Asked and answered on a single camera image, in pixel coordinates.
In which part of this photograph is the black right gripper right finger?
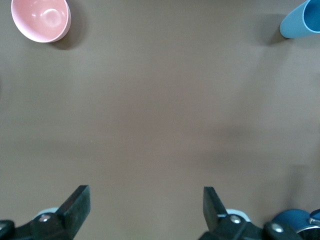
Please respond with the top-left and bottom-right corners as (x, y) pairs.
(198, 186), (304, 240)

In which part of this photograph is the small pink bowl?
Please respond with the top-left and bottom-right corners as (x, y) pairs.
(10, 0), (72, 43)

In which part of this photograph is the dark blue lidded pot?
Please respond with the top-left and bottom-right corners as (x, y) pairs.
(271, 209), (320, 240)

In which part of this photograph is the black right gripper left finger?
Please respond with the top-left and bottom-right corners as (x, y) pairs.
(0, 184), (91, 240)

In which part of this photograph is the light blue cup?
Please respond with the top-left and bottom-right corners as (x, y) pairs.
(279, 0), (320, 40)

